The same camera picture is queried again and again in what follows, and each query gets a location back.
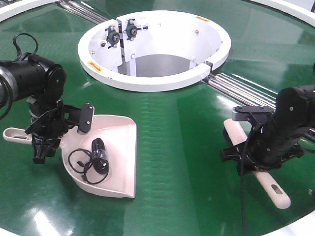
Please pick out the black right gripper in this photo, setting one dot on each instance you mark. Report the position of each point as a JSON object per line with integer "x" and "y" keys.
{"x": 269, "y": 146}

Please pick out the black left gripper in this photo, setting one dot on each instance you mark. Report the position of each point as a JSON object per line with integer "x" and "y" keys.
{"x": 47, "y": 127}

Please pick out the pink hand brush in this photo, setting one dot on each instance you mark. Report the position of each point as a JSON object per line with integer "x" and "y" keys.
{"x": 278, "y": 196}

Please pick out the pink plastic dustpan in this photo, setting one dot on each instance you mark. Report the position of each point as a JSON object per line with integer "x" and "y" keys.
{"x": 119, "y": 135}

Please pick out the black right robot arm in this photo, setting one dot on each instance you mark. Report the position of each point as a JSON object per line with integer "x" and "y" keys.
{"x": 294, "y": 106}

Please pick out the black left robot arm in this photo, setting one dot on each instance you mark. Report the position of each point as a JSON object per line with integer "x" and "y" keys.
{"x": 41, "y": 81}

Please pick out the orange arrow sticker front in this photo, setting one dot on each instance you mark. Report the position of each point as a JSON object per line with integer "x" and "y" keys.
{"x": 95, "y": 66}

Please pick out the white outer rim left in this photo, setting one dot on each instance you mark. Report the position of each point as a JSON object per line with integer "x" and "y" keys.
{"x": 18, "y": 7}

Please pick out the white rim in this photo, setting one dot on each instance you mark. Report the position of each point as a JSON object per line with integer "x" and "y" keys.
{"x": 307, "y": 15}
{"x": 18, "y": 7}

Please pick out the steel rollers top left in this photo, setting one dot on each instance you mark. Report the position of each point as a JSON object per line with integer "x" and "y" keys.
{"x": 82, "y": 11}

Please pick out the white outer rim right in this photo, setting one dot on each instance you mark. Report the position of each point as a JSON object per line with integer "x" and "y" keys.
{"x": 307, "y": 15}

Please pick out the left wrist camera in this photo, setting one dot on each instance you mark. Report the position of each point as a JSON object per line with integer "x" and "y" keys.
{"x": 80, "y": 117}

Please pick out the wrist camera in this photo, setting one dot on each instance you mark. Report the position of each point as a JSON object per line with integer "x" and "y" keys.
{"x": 257, "y": 113}
{"x": 80, "y": 117}

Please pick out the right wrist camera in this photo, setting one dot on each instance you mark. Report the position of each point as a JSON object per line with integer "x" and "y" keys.
{"x": 257, "y": 113}

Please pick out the left black bearing mount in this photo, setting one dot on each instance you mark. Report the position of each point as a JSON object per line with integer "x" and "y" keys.
{"x": 113, "y": 37}

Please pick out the black bearing mount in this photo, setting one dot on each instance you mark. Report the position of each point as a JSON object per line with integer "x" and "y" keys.
{"x": 113, "y": 37}
{"x": 132, "y": 29}

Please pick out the white central ring housing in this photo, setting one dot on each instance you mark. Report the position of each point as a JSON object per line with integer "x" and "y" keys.
{"x": 179, "y": 49}

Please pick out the right black bearing mount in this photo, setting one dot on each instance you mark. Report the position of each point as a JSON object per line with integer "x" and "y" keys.
{"x": 132, "y": 29}

